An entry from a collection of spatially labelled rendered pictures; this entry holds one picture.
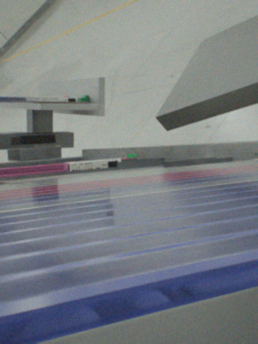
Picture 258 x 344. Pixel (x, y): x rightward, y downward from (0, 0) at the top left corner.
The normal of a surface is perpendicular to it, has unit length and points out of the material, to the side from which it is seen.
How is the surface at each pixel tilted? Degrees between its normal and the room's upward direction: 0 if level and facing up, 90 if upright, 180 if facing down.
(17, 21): 90
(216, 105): 90
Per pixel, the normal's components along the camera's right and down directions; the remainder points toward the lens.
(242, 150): -0.85, 0.08
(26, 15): 0.51, 0.01
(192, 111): -0.44, 0.73
